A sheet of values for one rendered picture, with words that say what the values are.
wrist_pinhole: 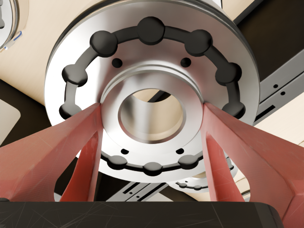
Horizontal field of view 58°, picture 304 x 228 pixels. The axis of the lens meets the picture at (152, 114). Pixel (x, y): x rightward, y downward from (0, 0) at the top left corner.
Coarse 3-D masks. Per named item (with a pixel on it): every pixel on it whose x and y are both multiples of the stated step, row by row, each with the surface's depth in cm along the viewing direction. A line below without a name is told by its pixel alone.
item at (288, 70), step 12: (300, 48) 18; (288, 60) 18; (300, 60) 18; (276, 72) 19; (288, 72) 19; (300, 72) 19; (264, 84) 19; (276, 84) 20; (264, 96) 20; (60, 192) 28; (120, 192) 27; (132, 192) 27
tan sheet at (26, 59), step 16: (32, 0) 26; (48, 0) 26; (64, 0) 26; (80, 0) 26; (224, 0) 26; (240, 0) 25; (32, 16) 27; (48, 16) 27; (64, 16) 27; (32, 32) 28; (48, 32) 28; (16, 48) 29; (32, 48) 29; (48, 48) 29; (0, 64) 30; (16, 64) 30; (32, 64) 30; (16, 80) 32; (32, 80) 31; (32, 96) 33; (144, 96) 32
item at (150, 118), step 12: (132, 96) 16; (132, 108) 15; (144, 108) 16; (156, 108) 16; (168, 108) 15; (180, 108) 14; (132, 120) 14; (144, 120) 15; (156, 120) 15; (168, 120) 14; (144, 132) 14; (156, 132) 14
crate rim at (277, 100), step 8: (296, 80) 19; (280, 88) 20; (288, 88) 19; (296, 88) 19; (272, 96) 20; (280, 96) 20; (288, 96) 20; (296, 96) 20; (264, 104) 20; (272, 104) 20; (280, 104) 20; (264, 112) 21; (272, 112) 21; (256, 120) 21; (152, 184) 26; (160, 184) 27; (168, 184) 26; (144, 192) 27; (152, 192) 27; (128, 200) 28; (136, 200) 28; (144, 200) 28
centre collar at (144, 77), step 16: (144, 64) 12; (112, 80) 12; (128, 80) 11; (144, 80) 11; (160, 80) 11; (176, 80) 11; (192, 80) 12; (112, 96) 12; (128, 96) 12; (176, 96) 12; (192, 96) 12; (112, 112) 12; (192, 112) 12; (112, 128) 13; (128, 128) 13; (176, 128) 13; (192, 128) 13; (128, 144) 14; (144, 144) 14; (160, 144) 14; (176, 144) 14
